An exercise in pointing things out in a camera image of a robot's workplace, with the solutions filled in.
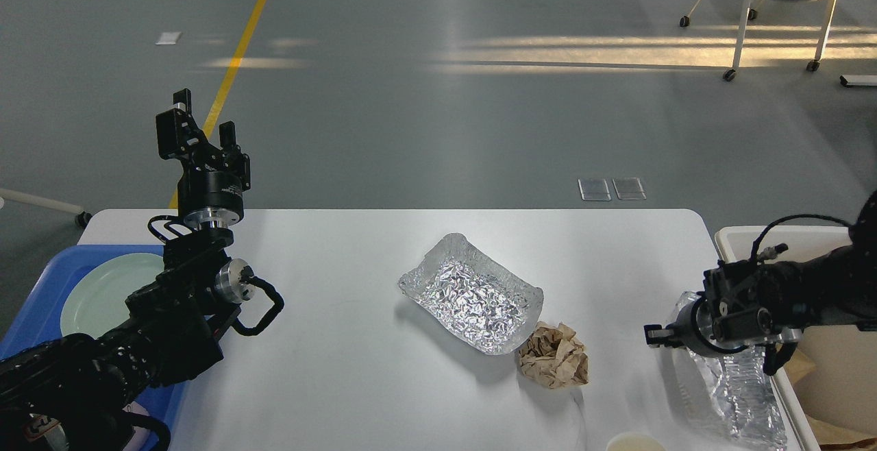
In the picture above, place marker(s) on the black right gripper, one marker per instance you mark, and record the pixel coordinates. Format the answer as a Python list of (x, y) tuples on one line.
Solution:
[(693, 330)]

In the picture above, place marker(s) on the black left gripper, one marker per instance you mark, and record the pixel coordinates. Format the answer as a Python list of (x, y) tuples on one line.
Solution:
[(206, 197)]

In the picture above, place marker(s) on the foil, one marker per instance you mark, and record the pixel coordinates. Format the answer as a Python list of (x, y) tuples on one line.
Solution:
[(728, 399)]

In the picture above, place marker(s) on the white cup bottom edge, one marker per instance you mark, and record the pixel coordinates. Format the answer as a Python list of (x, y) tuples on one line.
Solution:
[(634, 441)]

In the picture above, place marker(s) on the brown paper bag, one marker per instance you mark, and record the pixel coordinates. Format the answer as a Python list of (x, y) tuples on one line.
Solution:
[(798, 367)]

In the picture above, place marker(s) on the light green plate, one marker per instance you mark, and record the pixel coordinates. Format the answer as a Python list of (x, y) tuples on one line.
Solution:
[(97, 302)]

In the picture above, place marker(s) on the pink mug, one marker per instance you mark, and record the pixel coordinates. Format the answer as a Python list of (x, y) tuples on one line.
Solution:
[(140, 435)]

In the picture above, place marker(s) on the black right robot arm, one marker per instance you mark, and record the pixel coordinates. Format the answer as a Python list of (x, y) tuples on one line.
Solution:
[(761, 301)]

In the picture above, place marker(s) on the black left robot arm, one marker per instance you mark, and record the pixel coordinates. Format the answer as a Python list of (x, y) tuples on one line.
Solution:
[(225, 292)]

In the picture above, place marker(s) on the crumpled brown paper ball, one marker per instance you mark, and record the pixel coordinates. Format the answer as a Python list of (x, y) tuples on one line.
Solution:
[(554, 357)]

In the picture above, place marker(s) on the white paper on floor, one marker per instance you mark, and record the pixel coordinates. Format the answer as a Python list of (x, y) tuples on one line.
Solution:
[(168, 38)]

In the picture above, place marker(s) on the white leg with caster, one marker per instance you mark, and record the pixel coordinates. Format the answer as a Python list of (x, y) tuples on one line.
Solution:
[(82, 216)]

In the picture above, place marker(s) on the white plastic bin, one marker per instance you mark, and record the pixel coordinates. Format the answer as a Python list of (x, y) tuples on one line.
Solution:
[(840, 388)]

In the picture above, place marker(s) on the brown paper in bin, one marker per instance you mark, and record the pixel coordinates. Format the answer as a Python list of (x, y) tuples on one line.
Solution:
[(834, 437)]

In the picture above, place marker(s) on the aluminium foil tray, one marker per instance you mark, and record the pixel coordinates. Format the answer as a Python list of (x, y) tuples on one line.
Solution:
[(476, 299)]

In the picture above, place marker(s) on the blue plastic tray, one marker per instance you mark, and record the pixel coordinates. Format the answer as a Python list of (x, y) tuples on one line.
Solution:
[(41, 300)]

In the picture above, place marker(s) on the white bar on floor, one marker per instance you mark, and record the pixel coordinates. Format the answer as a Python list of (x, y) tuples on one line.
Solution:
[(858, 80)]

